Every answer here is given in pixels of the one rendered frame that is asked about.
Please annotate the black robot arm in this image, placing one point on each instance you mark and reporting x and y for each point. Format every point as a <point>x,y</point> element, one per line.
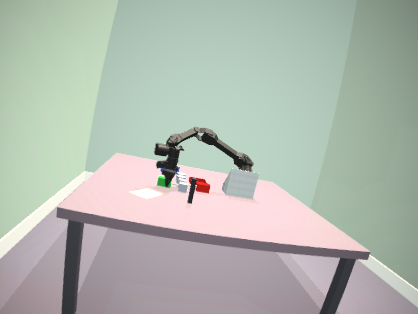
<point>209,137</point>

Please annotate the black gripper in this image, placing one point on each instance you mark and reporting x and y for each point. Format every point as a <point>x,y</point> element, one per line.
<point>169,172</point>

